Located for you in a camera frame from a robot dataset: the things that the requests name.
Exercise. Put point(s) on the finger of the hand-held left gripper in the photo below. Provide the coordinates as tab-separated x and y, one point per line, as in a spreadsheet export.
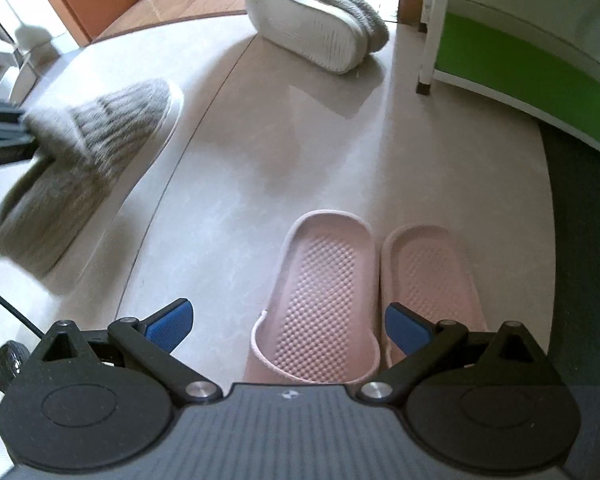
2	112
7	152

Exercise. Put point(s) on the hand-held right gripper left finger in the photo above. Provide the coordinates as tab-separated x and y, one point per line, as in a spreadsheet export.
172	325

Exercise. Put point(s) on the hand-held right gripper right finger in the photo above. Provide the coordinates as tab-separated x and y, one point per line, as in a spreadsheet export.
407	327

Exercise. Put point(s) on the pink rubber slipper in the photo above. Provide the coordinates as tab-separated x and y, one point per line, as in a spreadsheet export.
430	280
320	300

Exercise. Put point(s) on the grey fuzzy knit slipper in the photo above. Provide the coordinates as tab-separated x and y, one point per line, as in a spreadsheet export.
310	20
90	160

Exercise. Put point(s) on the white green shoe rack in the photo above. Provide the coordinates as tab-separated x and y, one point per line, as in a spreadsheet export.
520	55

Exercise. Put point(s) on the white cardboard box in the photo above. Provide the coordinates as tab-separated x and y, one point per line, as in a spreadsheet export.
27	72

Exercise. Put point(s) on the black ribbed object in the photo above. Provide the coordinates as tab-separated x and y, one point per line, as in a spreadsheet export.
10	365

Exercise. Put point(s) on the dark floor mat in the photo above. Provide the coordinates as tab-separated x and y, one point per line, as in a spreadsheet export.
585	260

